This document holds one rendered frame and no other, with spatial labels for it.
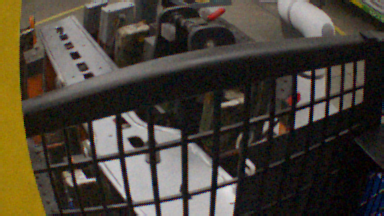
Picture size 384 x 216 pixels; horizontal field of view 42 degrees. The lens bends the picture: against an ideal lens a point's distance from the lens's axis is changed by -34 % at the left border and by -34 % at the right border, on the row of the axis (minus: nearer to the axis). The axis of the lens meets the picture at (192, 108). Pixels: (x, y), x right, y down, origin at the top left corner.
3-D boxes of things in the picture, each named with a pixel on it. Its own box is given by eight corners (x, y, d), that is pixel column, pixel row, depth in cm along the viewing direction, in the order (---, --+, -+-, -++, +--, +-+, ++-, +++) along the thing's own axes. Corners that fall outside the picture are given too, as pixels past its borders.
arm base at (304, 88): (309, 105, 203) (309, 53, 194) (339, 128, 189) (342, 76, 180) (269, 124, 194) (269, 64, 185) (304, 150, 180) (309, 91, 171)
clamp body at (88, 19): (77, 87, 235) (80, 4, 218) (101, 80, 240) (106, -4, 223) (83, 98, 228) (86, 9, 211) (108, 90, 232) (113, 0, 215)
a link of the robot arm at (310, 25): (311, 59, 190) (305, -5, 178) (341, 84, 175) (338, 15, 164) (285, 65, 185) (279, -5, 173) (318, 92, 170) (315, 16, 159)
